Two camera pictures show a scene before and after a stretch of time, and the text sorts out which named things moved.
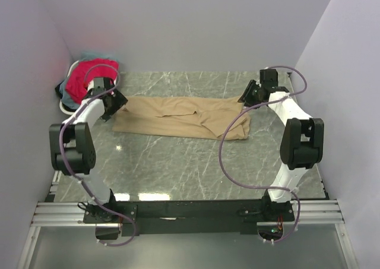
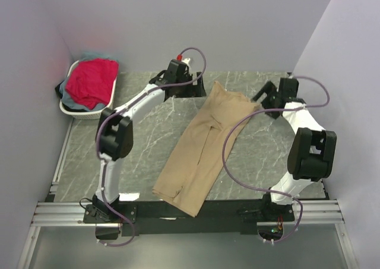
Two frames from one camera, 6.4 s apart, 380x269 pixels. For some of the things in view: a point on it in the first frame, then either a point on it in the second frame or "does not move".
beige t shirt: (193, 117) -> (187, 180)
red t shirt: (85, 69) does not move
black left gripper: (119, 101) -> (197, 91)
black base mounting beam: (190, 217) does not move
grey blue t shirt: (67, 101) does not move
